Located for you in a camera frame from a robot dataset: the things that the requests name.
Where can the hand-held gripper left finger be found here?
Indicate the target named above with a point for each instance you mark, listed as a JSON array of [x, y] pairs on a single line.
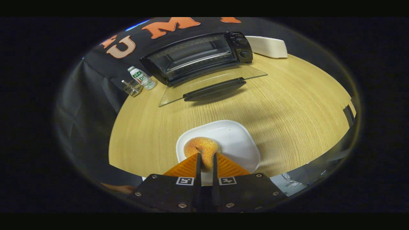
[[198, 169]]

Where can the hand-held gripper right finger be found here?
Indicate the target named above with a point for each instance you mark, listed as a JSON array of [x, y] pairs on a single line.
[[214, 172]]

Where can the golden bread bun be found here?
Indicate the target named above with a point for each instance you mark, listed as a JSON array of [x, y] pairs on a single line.
[[206, 148]]

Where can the black toaster oven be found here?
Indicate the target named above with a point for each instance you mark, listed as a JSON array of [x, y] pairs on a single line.
[[191, 54]]

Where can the white toaster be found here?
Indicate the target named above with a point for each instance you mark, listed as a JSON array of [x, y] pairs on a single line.
[[266, 46]]

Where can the white plate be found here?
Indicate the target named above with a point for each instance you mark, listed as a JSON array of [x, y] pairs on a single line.
[[233, 143]]

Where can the clear glass holder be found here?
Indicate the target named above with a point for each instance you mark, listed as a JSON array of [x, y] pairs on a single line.
[[132, 88]]

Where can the white bottle green label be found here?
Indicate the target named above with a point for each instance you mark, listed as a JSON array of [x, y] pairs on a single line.
[[140, 77]]

